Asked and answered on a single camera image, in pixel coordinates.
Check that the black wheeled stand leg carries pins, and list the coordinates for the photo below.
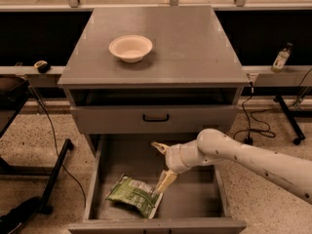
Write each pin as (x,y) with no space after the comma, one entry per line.
(292,115)

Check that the black tape measure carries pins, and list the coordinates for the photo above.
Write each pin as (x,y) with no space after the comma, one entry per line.
(42,66)

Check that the white paper bowl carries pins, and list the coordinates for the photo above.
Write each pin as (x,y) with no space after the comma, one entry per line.
(130,48)

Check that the grey drawer cabinet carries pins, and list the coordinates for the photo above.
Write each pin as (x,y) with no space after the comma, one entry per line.
(191,62)

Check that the open grey middle drawer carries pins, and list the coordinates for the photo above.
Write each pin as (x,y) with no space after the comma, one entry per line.
(195,204)

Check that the black drawer handle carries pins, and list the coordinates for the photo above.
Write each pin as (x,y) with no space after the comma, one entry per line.
(155,119)

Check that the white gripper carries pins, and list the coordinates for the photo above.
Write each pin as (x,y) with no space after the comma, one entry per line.
(174,159)

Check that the clear bottle with label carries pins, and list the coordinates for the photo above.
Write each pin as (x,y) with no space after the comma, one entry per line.
(282,58)

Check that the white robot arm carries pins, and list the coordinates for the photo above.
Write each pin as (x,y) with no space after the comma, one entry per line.
(211,146)

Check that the closed grey top drawer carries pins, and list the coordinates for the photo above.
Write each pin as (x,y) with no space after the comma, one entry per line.
(128,119)

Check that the green jalapeno chip bag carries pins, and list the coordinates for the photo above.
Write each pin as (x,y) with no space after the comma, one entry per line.
(136,193)

